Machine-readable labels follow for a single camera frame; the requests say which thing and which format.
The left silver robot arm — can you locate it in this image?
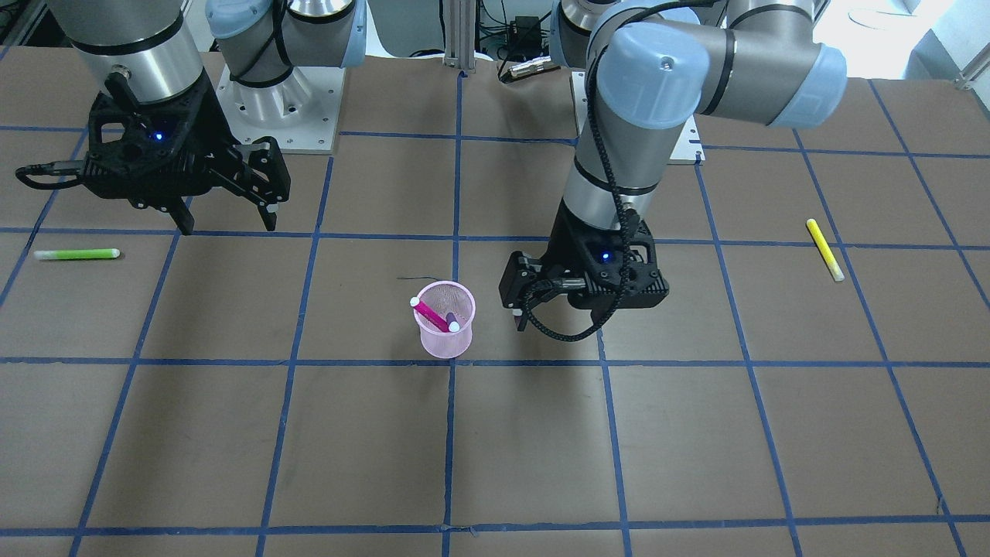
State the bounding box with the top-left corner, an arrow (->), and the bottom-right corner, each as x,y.
499,1 -> 848,342

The green pen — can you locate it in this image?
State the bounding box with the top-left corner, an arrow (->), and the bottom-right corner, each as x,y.
34,249 -> 121,261

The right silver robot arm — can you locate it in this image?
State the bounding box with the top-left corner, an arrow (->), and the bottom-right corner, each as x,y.
15,1 -> 369,235

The pink mesh cup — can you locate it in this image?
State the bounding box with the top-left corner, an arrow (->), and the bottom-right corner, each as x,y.
411,281 -> 475,359

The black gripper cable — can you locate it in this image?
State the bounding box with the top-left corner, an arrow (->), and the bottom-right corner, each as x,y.
522,0 -> 728,343

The pink pen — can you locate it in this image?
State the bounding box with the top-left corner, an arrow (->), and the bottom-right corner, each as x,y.
409,296 -> 450,333

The yellow pen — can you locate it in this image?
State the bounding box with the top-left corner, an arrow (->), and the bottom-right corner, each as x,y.
805,218 -> 845,282

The purple pen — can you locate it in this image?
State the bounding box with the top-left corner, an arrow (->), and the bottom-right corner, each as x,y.
445,313 -> 461,333

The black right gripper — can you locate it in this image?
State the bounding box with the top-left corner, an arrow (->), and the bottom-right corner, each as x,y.
81,73 -> 291,236

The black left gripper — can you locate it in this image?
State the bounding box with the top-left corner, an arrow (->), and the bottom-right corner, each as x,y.
498,203 -> 669,332

